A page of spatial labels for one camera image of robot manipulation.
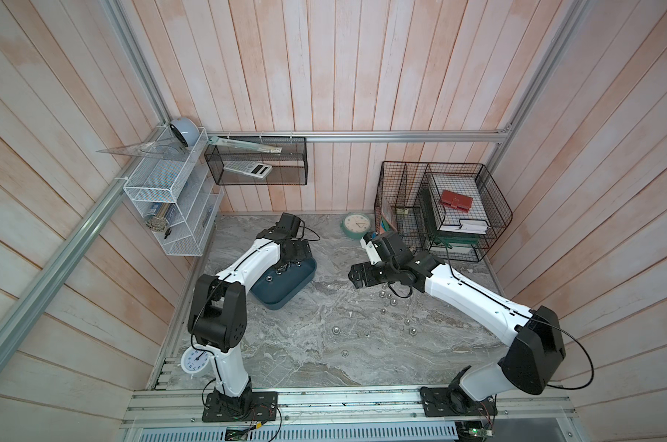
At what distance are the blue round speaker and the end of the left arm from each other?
388 millimetres

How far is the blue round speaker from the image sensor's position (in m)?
0.83

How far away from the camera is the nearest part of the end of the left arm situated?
0.68 m

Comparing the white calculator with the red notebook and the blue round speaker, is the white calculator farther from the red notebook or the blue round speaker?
the red notebook
